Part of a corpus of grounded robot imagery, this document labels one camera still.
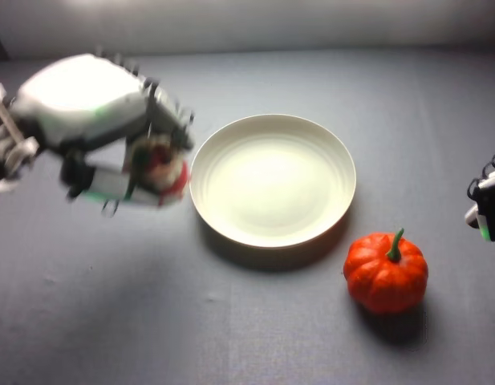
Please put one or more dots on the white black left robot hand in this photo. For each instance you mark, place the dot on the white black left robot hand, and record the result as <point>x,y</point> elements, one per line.
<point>82,96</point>

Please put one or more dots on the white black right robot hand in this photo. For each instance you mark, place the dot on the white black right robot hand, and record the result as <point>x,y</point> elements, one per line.
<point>489,204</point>

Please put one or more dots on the toy strawberry cream cake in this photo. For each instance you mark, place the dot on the toy strawberry cream cake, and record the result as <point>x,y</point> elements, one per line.
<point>167,172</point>

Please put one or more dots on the orange toy pumpkin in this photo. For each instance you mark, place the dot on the orange toy pumpkin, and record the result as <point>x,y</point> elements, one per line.
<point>385,274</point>

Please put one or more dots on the round white plate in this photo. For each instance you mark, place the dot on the round white plate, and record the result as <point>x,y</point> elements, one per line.
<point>271,180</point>

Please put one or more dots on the grey table cloth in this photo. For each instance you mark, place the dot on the grey table cloth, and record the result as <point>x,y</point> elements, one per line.
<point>247,329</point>

